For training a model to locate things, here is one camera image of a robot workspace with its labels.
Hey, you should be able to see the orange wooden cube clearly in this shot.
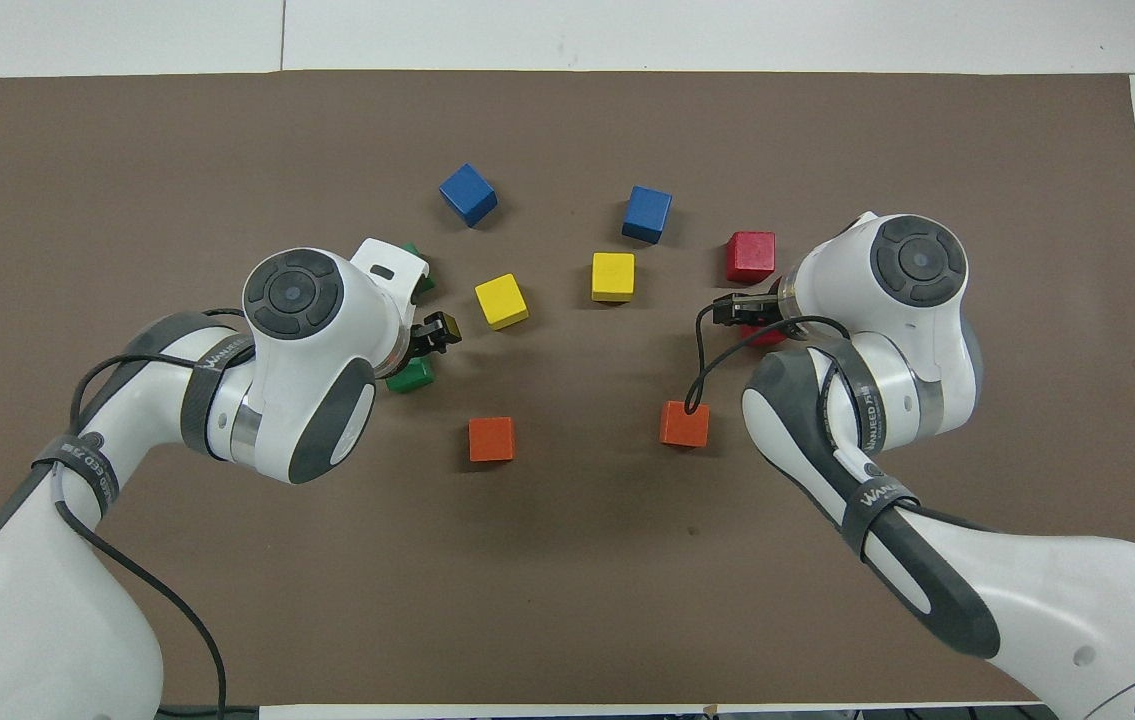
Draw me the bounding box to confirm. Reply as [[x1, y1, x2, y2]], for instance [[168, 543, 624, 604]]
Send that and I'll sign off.
[[468, 417, 516, 463], [659, 400, 711, 449]]

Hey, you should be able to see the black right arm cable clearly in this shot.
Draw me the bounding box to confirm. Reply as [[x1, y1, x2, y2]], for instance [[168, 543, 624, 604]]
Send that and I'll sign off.
[[687, 285, 853, 414]]

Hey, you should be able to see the brown table mat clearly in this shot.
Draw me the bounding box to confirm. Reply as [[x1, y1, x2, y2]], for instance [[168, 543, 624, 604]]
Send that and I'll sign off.
[[0, 70, 1135, 706]]

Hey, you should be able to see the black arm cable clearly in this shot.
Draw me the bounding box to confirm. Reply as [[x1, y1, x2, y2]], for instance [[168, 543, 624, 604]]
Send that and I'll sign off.
[[55, 308, 248, 720], [687, 285, 853, 414]]

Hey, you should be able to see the blue wooden cube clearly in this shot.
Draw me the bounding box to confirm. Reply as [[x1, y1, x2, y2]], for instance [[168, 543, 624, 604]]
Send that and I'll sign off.
[[439, 163, 499, 228], [621, 185, 674, 245]]

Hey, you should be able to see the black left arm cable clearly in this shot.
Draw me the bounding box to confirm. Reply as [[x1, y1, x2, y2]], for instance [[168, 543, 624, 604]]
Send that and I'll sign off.
[[55, 308, 248, 720]]

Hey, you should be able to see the green wooden cube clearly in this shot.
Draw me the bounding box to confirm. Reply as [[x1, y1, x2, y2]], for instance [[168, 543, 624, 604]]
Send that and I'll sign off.
[[385, 358, 436, 394], [399, 243, 436, 296]]

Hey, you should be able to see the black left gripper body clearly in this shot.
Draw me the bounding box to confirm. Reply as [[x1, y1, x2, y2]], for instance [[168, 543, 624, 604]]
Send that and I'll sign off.
[[389, 325, 433, 376]]

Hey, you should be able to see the yellow wooden cube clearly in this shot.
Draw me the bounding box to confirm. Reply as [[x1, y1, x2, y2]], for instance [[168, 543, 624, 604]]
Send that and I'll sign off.
[[591, 252, 636, 303], [474, 273, 530, 331]]

